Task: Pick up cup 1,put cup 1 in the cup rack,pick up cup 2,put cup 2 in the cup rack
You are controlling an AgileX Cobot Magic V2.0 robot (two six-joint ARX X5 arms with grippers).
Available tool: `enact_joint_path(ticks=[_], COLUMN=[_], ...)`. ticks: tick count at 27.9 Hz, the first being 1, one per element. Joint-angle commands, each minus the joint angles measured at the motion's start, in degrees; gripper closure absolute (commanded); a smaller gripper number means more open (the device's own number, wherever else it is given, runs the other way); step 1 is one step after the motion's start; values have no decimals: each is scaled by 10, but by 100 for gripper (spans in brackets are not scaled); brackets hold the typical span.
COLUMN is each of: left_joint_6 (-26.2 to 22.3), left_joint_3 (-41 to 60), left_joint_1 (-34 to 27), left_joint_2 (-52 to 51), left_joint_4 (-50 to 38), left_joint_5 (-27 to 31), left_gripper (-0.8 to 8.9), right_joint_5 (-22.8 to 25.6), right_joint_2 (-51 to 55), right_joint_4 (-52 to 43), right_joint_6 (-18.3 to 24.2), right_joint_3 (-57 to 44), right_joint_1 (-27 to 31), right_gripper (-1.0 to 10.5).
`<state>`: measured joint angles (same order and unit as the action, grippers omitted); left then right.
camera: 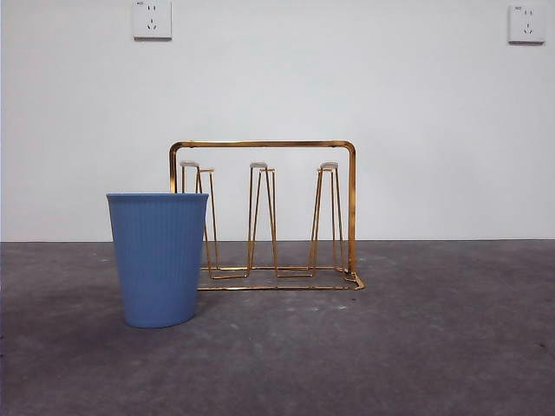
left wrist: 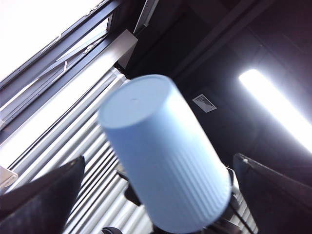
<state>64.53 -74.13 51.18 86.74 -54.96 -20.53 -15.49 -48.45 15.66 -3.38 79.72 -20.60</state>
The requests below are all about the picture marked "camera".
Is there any gold wire cup rack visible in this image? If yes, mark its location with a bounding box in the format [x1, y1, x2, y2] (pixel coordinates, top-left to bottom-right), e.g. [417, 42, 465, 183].
[167, 139, 367, 292]

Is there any white wall socket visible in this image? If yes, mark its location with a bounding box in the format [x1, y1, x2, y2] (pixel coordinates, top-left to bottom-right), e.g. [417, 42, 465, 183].
[132, 0, 173, 42]
[507, 4, 546, 45]

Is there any blue ribbed plastic cup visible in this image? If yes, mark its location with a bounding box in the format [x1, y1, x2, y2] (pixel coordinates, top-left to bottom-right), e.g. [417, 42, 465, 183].
[106, 192, 210, 329]

